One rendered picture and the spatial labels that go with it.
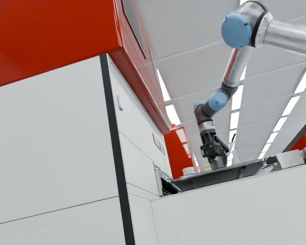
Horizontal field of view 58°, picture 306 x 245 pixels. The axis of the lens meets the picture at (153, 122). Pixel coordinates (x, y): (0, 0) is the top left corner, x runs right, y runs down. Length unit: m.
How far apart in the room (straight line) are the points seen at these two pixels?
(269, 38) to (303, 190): 0.47
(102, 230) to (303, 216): 0.51
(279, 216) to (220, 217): 0.15
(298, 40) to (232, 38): 0.20
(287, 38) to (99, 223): 0.75
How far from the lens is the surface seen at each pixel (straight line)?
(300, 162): 1.12
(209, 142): 1.26
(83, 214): 0.70
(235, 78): 1.28
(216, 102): 1.22
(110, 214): 0.67
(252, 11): 1.01
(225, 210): 0.82
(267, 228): 0.83
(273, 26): 0.98
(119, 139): 0.70
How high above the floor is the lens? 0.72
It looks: 22 degrees up
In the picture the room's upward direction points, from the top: 12 degrees counter-clockwise
